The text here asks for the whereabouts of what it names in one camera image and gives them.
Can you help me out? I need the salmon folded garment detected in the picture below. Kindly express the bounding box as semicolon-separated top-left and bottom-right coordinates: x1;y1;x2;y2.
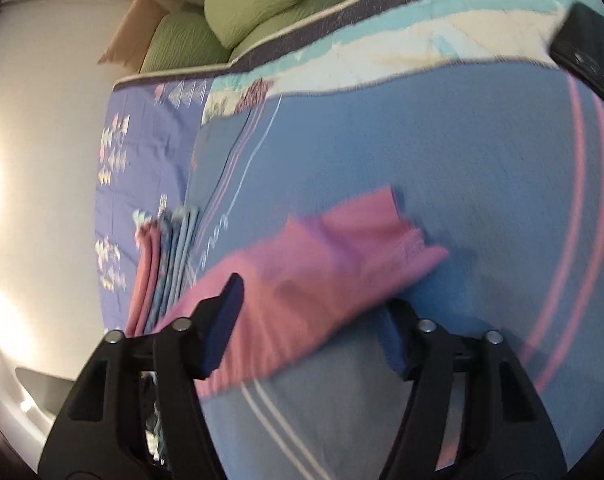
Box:
125;220;161;337

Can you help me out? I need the blue striped bed cover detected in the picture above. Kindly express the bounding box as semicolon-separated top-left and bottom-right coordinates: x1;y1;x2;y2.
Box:
176;63;604;479

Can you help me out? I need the green pillow far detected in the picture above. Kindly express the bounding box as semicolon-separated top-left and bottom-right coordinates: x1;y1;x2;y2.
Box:
140;11;230;73

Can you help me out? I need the pink garment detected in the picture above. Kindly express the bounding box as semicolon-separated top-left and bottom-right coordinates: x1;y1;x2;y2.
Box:
160;188;448;399

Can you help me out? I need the teal floral folded garment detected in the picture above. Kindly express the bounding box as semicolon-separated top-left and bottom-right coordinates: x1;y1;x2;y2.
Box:
144;206;186;334

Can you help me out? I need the grey folded garment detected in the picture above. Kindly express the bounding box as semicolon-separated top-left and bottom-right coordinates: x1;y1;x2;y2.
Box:
166;206;199;309

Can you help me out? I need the black camera box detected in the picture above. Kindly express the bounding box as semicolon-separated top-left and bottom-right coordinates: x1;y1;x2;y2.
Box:
548;3;604;101

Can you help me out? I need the white teal quilt edge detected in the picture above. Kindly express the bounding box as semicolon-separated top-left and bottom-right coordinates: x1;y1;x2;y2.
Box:
113;0;604;122

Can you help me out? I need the tan cushion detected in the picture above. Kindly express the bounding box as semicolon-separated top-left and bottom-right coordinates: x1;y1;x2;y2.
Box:
97;0;182;74

